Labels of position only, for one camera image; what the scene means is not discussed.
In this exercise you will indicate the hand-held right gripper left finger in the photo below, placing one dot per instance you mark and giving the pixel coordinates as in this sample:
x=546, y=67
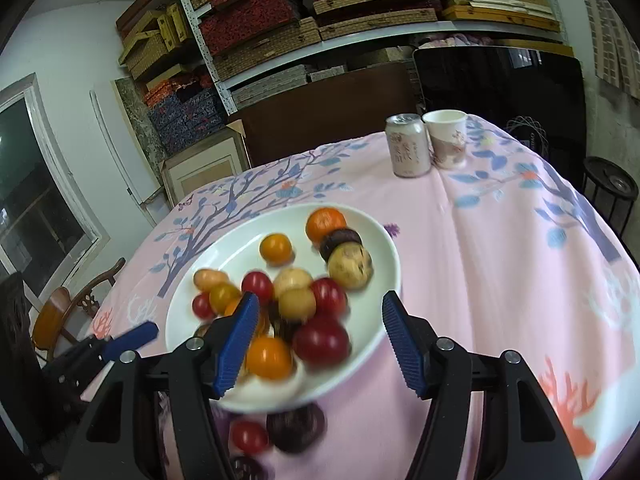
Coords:
x=237, y=345

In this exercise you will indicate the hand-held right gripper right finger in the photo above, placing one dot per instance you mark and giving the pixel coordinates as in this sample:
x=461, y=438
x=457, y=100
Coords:
x=402, y=345

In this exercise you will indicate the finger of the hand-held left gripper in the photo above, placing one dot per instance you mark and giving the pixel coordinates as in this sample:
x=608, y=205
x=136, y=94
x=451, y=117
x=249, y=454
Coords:
x=75, y=375
x=132, y=336

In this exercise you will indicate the dark water chestnut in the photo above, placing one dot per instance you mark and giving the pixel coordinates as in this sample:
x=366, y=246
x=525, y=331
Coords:
x=245, y=467
x=295, y=425
x=285, y=327
x=345, y=236

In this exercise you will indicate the red cherry tomato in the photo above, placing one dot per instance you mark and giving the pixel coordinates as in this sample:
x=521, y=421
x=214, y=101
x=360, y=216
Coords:
x=202, y=305
x=257, y=285
x=248, y=435

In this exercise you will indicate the red plum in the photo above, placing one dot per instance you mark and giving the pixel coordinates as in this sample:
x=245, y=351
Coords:
x=328, y=296
x=320, y=340

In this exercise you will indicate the striped pepino melon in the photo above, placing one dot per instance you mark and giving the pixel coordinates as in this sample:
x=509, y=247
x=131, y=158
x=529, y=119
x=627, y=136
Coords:
x=350, y=265

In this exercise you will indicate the white plate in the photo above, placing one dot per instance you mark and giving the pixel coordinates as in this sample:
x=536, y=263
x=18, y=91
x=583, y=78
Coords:
x=235, y=245

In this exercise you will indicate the mandarin orange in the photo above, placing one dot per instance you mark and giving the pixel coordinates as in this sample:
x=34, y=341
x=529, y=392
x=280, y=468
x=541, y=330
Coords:
x=326, y=222

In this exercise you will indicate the dark wooden furniture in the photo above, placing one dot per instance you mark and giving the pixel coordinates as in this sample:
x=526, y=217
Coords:
x=20, y=370

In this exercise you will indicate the wooden armchair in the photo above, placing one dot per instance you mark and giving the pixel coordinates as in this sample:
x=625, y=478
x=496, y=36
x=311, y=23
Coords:
x=50, y=320

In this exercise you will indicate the pink deer print tablecloth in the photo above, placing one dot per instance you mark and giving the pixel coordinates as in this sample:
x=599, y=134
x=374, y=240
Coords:
x=475, y=260

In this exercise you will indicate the framed picture in cardboard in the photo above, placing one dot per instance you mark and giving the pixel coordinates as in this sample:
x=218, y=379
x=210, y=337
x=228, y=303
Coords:
x=205, y=172

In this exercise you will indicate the white framed window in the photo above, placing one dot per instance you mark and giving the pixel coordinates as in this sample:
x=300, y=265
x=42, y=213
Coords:
x=35, y=185

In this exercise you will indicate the white leaning board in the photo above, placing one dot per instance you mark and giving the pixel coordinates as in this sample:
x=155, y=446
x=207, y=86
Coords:
x=117, y=145

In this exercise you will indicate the pink drink can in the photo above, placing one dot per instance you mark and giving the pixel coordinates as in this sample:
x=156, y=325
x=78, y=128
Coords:
x=407, y=150

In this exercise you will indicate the printed paper cup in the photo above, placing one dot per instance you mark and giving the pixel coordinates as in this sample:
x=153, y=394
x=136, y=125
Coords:
x=447, y=142

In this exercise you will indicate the marble patterned slab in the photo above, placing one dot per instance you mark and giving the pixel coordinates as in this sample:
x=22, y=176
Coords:
x=140, y=125

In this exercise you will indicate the stack of blue patterned boxes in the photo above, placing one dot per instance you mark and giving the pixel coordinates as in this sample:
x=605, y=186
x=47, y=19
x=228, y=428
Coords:
x=185, y=120

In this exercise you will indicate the brown wooden board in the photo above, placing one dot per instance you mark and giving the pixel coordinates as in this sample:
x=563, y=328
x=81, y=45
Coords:
x=325, y=120

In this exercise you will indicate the black round stand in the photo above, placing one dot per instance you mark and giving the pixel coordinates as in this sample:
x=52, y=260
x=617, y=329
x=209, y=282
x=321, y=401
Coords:
x=607, y=175

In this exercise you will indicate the black glossy panel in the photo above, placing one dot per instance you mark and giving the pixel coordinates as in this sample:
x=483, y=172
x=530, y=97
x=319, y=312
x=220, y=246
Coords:
x=500, y=90

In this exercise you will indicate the stack of woven boxes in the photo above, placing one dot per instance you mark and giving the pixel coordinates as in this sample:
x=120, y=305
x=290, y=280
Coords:
x=280, y=47

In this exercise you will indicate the white metal shelf unit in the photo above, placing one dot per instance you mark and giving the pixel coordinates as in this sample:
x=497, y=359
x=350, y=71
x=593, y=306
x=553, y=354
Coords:
x=390, y=34

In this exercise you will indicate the pink cloth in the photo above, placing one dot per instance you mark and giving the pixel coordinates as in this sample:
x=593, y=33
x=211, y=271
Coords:
x=460, y=39

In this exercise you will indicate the dark red patterned box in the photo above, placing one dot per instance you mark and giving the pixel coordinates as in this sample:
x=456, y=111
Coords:
x=245, y=20

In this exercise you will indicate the stack of yellow flat boxes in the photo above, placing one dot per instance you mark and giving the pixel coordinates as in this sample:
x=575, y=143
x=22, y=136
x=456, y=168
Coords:
x=500, y=12

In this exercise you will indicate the checked curtain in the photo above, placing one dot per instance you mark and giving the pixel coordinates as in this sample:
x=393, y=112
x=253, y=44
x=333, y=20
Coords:
x=615, y=35

